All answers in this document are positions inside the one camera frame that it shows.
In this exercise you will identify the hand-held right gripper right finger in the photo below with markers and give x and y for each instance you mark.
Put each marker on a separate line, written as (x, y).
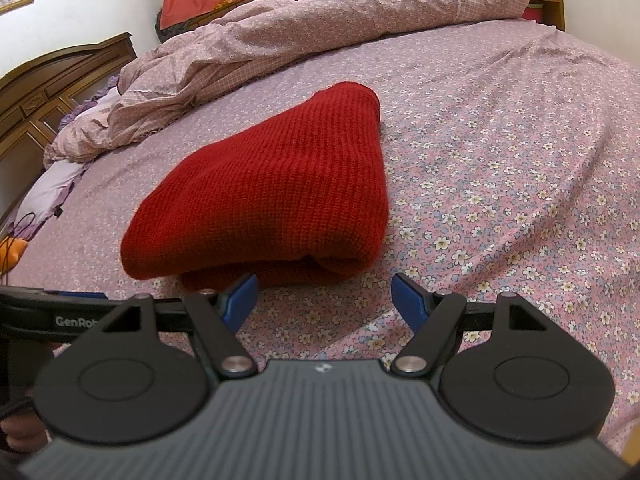
(407, 300)

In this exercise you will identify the floral pink bed sheet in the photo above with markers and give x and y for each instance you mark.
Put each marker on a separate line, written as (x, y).
(500, 160)

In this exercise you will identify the red knit cardigan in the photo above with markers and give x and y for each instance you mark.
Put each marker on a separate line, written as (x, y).
(280, 185)

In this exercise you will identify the red box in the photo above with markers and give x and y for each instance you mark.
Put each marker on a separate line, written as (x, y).
(533, 12)

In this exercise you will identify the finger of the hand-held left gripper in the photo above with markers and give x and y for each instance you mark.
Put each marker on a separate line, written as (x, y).
(75, 294)

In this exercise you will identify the dark wooden headboard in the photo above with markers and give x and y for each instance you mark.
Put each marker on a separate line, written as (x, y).
(35, 95)

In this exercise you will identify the pink checked quilt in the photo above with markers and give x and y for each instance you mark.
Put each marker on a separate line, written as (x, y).
(300, 30)

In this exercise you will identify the orange soft object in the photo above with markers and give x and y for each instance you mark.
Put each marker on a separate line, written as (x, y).
(11, 255)

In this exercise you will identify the person's left hand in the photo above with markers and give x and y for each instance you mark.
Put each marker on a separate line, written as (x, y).
(22, 437)

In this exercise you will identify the purple ruffled pillow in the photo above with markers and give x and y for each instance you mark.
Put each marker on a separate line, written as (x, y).
(50, 195)

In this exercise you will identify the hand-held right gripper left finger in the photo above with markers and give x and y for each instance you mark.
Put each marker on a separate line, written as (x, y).
(241, 300)

